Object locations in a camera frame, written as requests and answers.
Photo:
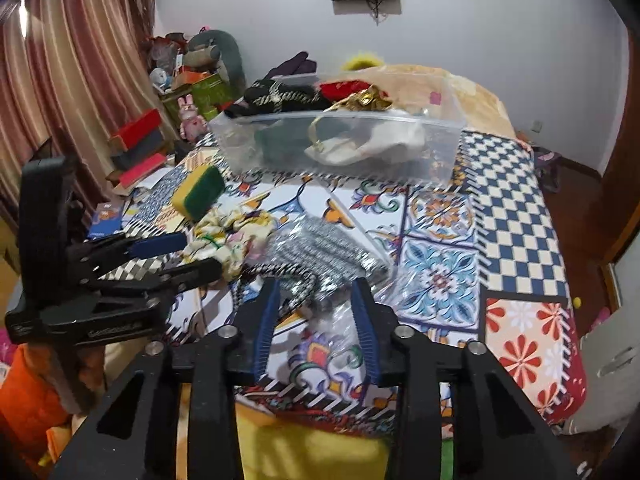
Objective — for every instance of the floral fabric scrunchie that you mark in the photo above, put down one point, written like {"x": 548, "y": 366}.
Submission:
{"x": 225, "y": 240}

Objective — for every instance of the yellow blanket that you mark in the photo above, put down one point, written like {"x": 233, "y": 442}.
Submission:
{"x": 310, "y": 445}

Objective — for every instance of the yellow and green sponge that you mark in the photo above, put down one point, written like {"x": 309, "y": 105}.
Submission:
{"x": 197, "y": 192}

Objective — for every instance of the silver and black woven pouch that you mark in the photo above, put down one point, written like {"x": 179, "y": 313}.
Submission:
{"x": 320, "y": 250}

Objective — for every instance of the dark green cloth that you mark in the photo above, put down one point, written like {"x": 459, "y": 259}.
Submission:
{"x": 280, "y": 142}

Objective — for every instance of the yellow fuzzy toy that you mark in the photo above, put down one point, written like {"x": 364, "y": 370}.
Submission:
{"x": 360, "y": 64}

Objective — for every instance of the red box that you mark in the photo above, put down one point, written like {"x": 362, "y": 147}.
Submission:
{"x": 137, "y": 127}

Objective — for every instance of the pink bunny doll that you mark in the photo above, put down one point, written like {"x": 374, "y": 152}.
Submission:
{"x": 191, "y": 117}

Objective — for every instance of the black and white patterned cloth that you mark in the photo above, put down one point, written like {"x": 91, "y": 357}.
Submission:
{"x": 280, "y": 95}

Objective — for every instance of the beige fleece blanket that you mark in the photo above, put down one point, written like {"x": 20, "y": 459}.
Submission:
{"x": 475, "y": 95}

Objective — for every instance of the small yellow ball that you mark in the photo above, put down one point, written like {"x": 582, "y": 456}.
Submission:
{"x": 577, "y": 302}

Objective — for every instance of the clear plastic storage bin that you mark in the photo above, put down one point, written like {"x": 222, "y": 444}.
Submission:
{"x": 360, "y": 170}

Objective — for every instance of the wall socket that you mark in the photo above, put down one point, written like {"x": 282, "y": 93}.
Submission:
{"x": 536, "y": 126}

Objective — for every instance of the grey plush toy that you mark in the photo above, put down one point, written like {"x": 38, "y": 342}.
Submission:
{"x": 222, "y": 52}

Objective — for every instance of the green cardboard box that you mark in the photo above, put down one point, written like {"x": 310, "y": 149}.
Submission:
{"x": 215, "y": 92}

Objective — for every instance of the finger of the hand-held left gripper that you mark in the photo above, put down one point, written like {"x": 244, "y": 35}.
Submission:
{"x": 200, "y": 272}
{"x": 160, "y": 245}

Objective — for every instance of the blue book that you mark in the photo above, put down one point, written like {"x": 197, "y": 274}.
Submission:
{"x": 106, "y": 221}

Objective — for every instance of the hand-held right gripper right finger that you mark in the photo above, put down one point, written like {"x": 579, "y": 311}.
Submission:
{"x": 363, "y": 330}

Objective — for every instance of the red cloth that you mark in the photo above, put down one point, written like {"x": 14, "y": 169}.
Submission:
{"x": 342, "y": 89}

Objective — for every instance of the dark purple garment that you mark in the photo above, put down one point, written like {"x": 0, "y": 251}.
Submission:
{"x": 295, "y": 66}

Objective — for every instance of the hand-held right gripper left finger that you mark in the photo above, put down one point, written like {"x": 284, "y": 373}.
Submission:
{"x": 264, "y": 330}

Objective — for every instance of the clear plastic bag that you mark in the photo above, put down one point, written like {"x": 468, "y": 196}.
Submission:
{"x": 400, "y": 280}

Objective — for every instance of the pink and brown box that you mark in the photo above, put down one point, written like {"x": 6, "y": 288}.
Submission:
{"x": 145, "y": 170}

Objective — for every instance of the patterned patchwork bedsheet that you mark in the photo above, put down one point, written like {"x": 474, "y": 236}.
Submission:
{"x": 500, "y": 240}

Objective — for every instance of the gold shiny ornament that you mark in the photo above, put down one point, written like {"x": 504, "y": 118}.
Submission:
{"x": 370, "y": 100}

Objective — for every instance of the orange cloth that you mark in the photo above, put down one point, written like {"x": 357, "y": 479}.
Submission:
{"x": 30, "y": 405}

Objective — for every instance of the white fabric bag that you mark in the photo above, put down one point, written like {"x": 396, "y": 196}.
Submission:
{"x": 380, "y": 145}

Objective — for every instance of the striped brown curtain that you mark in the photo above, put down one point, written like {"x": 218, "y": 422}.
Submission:
{"x": 65, "y": 70}

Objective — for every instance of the purple bag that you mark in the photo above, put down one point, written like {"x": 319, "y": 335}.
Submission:
{"x": 549, "y": 170}

